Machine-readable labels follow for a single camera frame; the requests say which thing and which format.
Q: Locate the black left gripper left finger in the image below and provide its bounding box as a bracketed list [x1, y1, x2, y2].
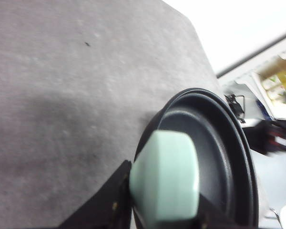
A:
[58, 160, 132, 229]

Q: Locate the black pan with mint handle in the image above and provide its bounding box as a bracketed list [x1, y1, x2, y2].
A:
[129, 88, 259, 229]

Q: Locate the black binder clip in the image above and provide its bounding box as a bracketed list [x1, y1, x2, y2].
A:
[225, 94, 245, 124]

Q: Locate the cardboard box with papers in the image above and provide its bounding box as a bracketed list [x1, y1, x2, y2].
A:
[235, 55, 286, 120]

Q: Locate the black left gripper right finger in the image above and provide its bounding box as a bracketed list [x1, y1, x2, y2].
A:
[193, 194, 229, 229]

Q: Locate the dark red-black box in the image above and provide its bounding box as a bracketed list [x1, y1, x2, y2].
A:
[243, 120, 286, 155]

